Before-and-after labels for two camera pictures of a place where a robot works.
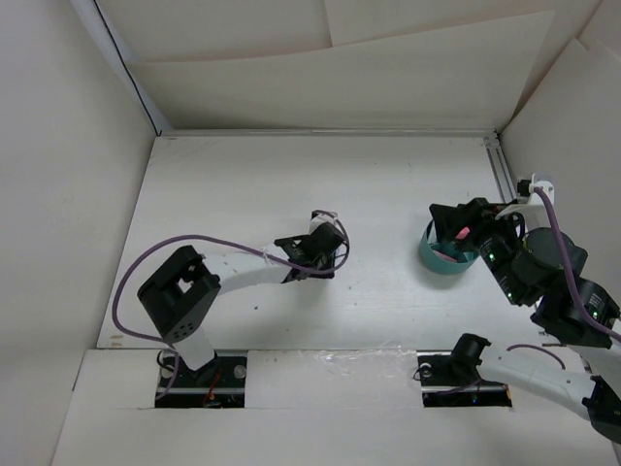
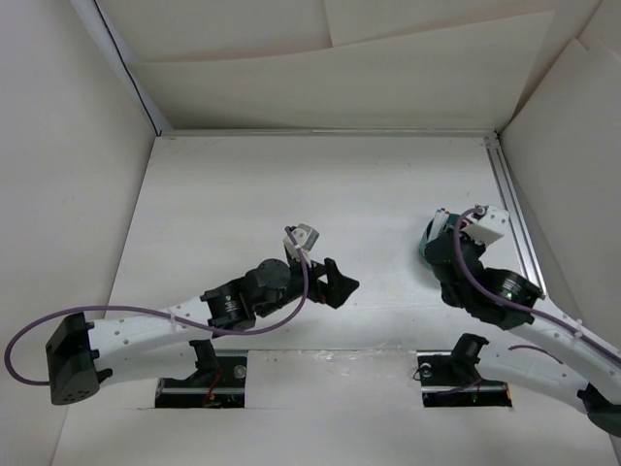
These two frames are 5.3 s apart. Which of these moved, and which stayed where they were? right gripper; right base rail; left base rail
Moved: right gripper
Stayed: left base rail; right base rail
